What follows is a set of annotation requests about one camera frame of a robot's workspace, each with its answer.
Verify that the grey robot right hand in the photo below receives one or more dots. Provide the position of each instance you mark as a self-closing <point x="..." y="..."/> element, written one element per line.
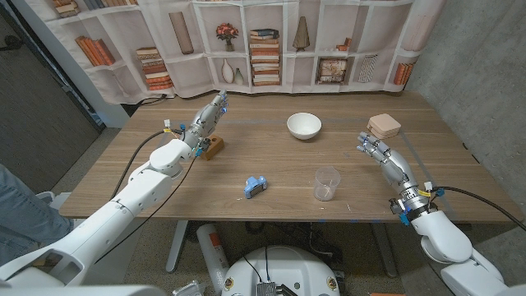
<point x="394" y="168"/>

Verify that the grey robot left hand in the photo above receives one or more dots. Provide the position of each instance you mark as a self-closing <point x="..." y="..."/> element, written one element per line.
<point x="207" y="121"/>

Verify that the clear plastic measuring cup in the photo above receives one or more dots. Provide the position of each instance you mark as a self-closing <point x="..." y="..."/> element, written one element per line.
<point x="327" y="185"/>

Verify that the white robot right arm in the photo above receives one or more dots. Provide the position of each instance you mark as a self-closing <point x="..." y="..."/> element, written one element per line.
<point x="444" y="238"/>

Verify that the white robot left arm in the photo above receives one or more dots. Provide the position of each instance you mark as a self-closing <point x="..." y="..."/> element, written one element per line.
<point x="139" y="193"/>

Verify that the brown wooden block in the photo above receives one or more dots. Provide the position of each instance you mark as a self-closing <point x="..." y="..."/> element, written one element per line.
<point x="215" y="147"/>

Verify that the beige jewelry box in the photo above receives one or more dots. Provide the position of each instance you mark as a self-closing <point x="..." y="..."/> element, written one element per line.
<point x="384" y="125"/>

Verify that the white ceramic bowl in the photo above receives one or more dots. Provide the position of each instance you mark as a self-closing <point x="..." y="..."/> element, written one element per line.
<point x="304" y="125"/>

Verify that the printed bookshelf backdrop cloth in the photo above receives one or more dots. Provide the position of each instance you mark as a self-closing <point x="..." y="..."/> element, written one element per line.
<point x="185" y="74"/>

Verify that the orange flat object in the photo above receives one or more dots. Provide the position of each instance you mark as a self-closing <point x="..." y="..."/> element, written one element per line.
<point x="386" y="294"/>

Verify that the white roll with orange label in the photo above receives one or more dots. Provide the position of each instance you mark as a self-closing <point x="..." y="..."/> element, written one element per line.
<point x="211" y="255"/>

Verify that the white domed robot torso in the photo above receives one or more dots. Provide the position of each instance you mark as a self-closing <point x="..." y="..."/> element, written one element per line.
<point x="287" y="267"/>

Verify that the metal finned module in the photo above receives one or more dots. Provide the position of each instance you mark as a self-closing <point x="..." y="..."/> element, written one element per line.
<point x="266" y="289"/>

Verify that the light grey chair base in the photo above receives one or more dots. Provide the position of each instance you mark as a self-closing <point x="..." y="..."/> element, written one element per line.
<point x="45" y="197"/>

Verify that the person's leg in jeans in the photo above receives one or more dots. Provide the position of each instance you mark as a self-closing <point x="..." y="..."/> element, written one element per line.
<point x="24" y="222"/>

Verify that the blue toy camera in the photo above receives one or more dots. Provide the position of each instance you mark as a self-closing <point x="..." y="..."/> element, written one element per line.
<point x="255" y="188"/>

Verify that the silver metal bracket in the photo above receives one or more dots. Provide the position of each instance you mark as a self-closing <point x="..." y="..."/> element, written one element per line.
<point x="189" y="289"/>

